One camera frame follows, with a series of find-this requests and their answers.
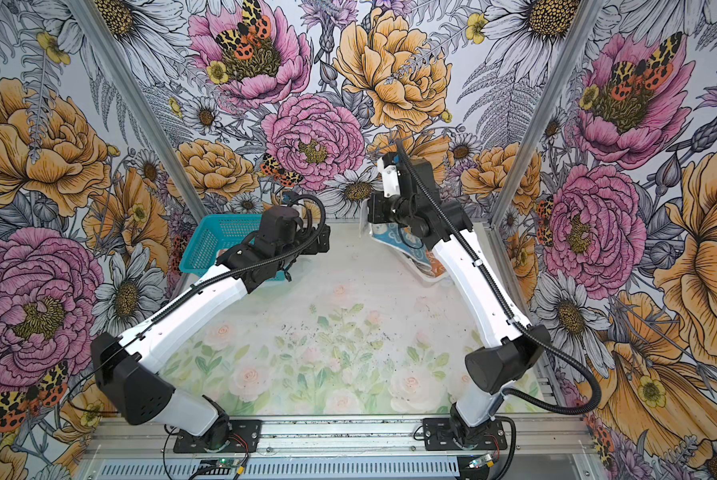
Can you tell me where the white plastic basket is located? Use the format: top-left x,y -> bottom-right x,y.
360,200 -> 449,283

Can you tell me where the right aluminium frame post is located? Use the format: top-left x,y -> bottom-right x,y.
488,0 -> 604,230

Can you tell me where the white vented cable duct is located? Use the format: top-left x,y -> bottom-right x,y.
90,456 -> 460,479

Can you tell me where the teal plastic basket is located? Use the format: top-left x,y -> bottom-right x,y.
180,214 -> 262,277

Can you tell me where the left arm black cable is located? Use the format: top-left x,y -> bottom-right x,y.
57,193 -> 328,418

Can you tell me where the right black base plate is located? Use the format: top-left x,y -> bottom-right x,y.
421,417 -> 508,452

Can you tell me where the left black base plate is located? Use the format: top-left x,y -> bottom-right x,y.
172,419 -> 262,454

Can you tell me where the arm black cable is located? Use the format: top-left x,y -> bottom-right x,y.
57,193 -> 328,418
393,140 -> 602,480

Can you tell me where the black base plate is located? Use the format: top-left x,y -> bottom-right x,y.
172,419 -> 262,454
421,417 -> 508,452

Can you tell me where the blue patterned towel in basket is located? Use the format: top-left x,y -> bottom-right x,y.
371,223 -> 446,278

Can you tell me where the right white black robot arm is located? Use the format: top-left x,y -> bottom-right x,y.
363,152 -> 549,447

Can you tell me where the aluminium front rail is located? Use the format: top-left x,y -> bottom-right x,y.
86,413 -> 594,459

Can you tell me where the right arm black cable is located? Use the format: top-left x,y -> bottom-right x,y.
393,140 -> 602,480

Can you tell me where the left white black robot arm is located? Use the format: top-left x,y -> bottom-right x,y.
92,206 -> 330,451

